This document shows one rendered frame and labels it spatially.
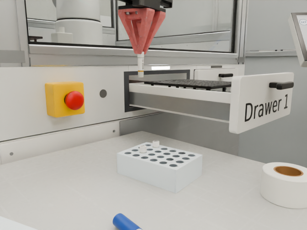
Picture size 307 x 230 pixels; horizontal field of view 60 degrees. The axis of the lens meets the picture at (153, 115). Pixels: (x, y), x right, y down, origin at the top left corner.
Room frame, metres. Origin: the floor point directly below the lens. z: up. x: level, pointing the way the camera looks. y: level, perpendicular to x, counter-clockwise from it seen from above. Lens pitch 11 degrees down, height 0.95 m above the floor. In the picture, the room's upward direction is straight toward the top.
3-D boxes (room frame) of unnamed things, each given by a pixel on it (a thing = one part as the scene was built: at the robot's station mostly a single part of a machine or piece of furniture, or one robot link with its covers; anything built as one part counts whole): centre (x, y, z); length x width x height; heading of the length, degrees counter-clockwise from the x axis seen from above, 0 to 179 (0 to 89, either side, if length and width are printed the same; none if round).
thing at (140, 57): (0.49, 0.02, 0.95); 0.01 x 0.01 x 0.05
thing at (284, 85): (0.58, -0.27, 0.91); 0.07 x 0.04 x 0.01; 135
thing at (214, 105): (0.75, -0.11, 0.86); 0.40 x 0.26 x 0.06; 45
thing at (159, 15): (0.49, 0.03, 1.02); 0.07 x 0.07 x 0.09; 54
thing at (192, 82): (0.74, -0.11, 0.87); 0.22 x 0.18 x 0.06; 45
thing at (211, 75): (1.05, -0.25, 0.87); 0.29 x 0.02 x 0.11; 135
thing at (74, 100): (0.56, 0.17, 0.88); 0.04 x 0.03 x 0.04; 135
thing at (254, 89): (0.60, -0.26, 0.87); 0.29 x 0.02 x 0.11; 135
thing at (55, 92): (0.58, 0.19, 0.88); 0.07 x 0.05 x 0.07; 135
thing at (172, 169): (0.44, -0.01, 0.78); 0.12 x 0.08 x 0.04; 53
